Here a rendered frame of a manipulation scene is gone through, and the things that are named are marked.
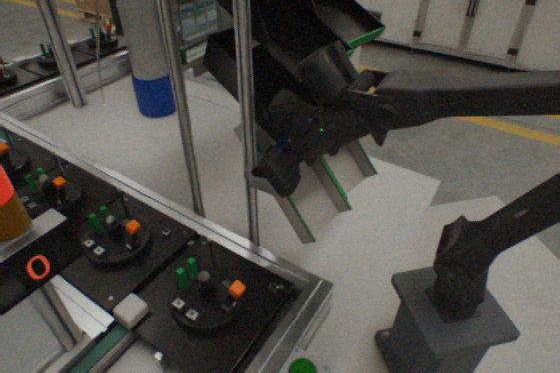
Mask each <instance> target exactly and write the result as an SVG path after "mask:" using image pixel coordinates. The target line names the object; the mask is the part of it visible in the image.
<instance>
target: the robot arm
mask: <svg viewBox="0 0 560 373"><path fill-rule="evenodd" d="M294 68H295V70H296V71H297V73H298V75H300V77H301V78H302V80H303V81H304V83H305V84H306V86H307V87H308V89H309V91H310V92H311V94H312V95H313V97H314V98H315V100H316V101H317V103H319V104H320V106H322V105H324V104H327V105H331V104H333V103H335V102H337V101H338V100H340V99H342V98H343V97H345V98H346V99H345V100H344V101H342V102H340V103H338V104H336V105H334V106H332V107H331V108H329V109H324V108H322V107H320V106H318V107H317V108H316V107H315V106H311V105H307V104H306V103H305V102H304V101H303V100H301V99H300V98H298V97H297V96H296V95H294V94H293V93H291V92H290V91H288V90H286V89H282V90H281V91H280V92H279V93H278V94H277V95H276V96H275V98H274V99H273V101H272V102H271V104H270V106H269V107H268V108H267V109H266V110H265V113H264V116H265V118H266V119H267V122H268V124H270V125H271V126H273V127H274V128H275V129H277V130H278V131H280V132H283V131H284V135H283V138H282V139H281V140H280V141H279V142H278V143H277V144H276V145H274V146H273V145H270V146H269V147H268V148H267V150H266V151H265V152H264V156H263V157H262V158H261V160H260V161H259V162H258V165H257V166H256V167H255V168H253V169H252V170H251V171H250V173H251V174H252V175H253V176H254V177H257V178H264V179H267V180H268V181H269V183H270V184H271V185H272V187H273V188H275V190H276V191H277V192H278V194H279V195H280V196H281V197H286V196H288V195H291V194H292V193H293V191H294V190H295V188H296V187H297V186H298V184H299V182H300V179H301V175H300V174H299V172H300V168H299V164H300V163H301V161H302V160H304V162H305V163H306V165H307V166H308V167H310V166H312V165H314V163H315V162H316V160H317V158H319V157H321V156H323V155H325V154H327V153H328V154H329V156H330V157H331V156H333V155H336V154H337V152H338V150H339V148H340V147H344V146H346V145H348V144H351V143H353V142H355V141H357V140H359V139H361V138H363V137H365V136H367V135H369V134H371V136H372V138H373V139H374V141H375V143H376V144H377V146H379V147H382V146H383V144H384V142H385V140H386V137H387V135H388V132H389V131H390V130H398V129H404V128H410V127H416V126H420V125H423V124H426V123H428V122H431V121H434V120H435V121H436V120H439V119H444V118H449V117H491V116H540V115H560V70H551V71H538V72H525V73H511V74H498V75H496V74H484V75H471V76H458V77H451V76H441V75H439V74H436V73H433V72H430V71H423V70H412V69H398V70H394V71H391V72H385V71H378V70H371V69H364V70H363V71H362V72H361V73H360V74H358V73H357V72H356V70H355V67H354V65H353V63H352V62H351V60H350V58H349V57H348V55H347V53H346V50H345V48H344V47H343V45H342V43H341V42H340V41H339V40H337V41H336V42H334V43H333V44H331V45H329V46H327V47H326V48H325V47H323V48H322V47H321V48H320V49H319V50H318V51H316V52H315V53H313V54H312V55H310V56H308V57H307V58H306V59H305V60H303V61H302V62H301V63H299V64H297V66H295V67H294ZM372 86H373V87H375V88H376V89H375V90H374V91H373V93H368V91H369V89H370V88H371V87H372ZM282 148H283V149H284V150H285V151H286V152H287V154H286V152H284V151H283V149H282ZM558 223H560V172H559V173H557V174H556V175H554V176H552V177H551V178H550V179H548V180H547V181H545V182H542V183H540V184H539V185H537V186H535V187H534V188H532V189H531V190H530V191H528V192H527V193H525V194H523V195H522V196H520V197H518V198H517V199H515V200H513V201H512V202H510V204H508V205H506V206H505V207H503V208H501V209H500V210H496V211H495V212H493V213H492V214H490V215H489V216H488V217H486V218H484V219H482V220H480V221H468V220H467V218H466V217H465V215H463V214H462V215H460V216H459V217H458V218H457V219H456V220H455V221H453V222H451V223H449V224H445V225H444V228H443V232H442V235H441V238H440V242H439V245H438V248H437V251H436V255H435V259H434V262H433V268H434V271H435V272H436V273H437V274H438V275H437V278H436V280H435V283H434V284H435V286H430V287H426V289H425V292H426V294H427V295H428V297H429V299H430V300H431V301H432V303H433V304H434V305H433V306H434V308H435V309H436V311H437V313H438V314H439V316H440V318H441V319H442V321H443V322H445V323H452V322H455V321H460V320H465V319H469V318H474V317H478V316H481V312H480V310H479V308H478V306H479V304H480V303H482V302H483V301H484V297H485V291H486V284H487V277H488V270H489V266H490V265H491V264H492V263H493V262H494V260H495V259H496V258H497V257H498V255H499V254H501V253H502V252H504V251H506V250H508V249H509V248H511V247H513V246H515V245H517V244H519V243H521V242H523V241H525V240H527V239H528V238H529V237H531V236H533V235H537V234H539V233H541V232H543V231H545V230H547V229H549V228H550V227H552V226H554V225H556V224H558Z"/></svg>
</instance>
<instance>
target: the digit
mask: <svg viewBox="0 0 560 373"><path fill-rule="evenodd" d="M9 265H10V266H11V268H12V269H13V271H14V272H15V274H16V275H17V277H18V278H19V280H20V281H21V282H22V283H23V285H24V286H25V289H26V291H27V292H28V293H29V292H30V291H32V290H33V289H34V288H36V287H37V286H39V285H40V284H43V283H44V281H46V280H47V279H48V278H50V277H51V276H52V275H54V274H55V273H56V272H58V271H59V270H60V269H62V266H61V264H60V263H59V261H58V260H57V258H56V256H55V254H54V252H53V250H52V249H51V247H50V245H49V243H48V241H47V239H44V240H43V241H41V243H39V244H38V245H36V246H35V247H33V248H32V249H30V250H29V251H27V252H26V253H24V254H23V255H22V256H21V257H18V258H16V259H15V260H13V261H12V262H10V263H9Z"/></svg>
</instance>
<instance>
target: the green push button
mask: <svg viewBox="0 0 560 373"><path fill-rule="evenodd" d="M290 373H315V367H314V363H313V362H312V361H311V360H308V359H305V358H300V359H297V360H295V361H293V363H292V364H291V368H290Z"/></svg>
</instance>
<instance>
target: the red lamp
mask: <svg viewBox="0 0 560 373"><path fill-rule="evenodd" d="M13 194H14V187H13V185H12V184H11V182H10V181H9V179H8V177H7V176H6V174H5V172H4V170H3V168H2V166H1V163H0V207H1V206H2V205H3V204H5V203H6V202H7V201H9V199H10V198H11V197H12V196H13Z"/></svg>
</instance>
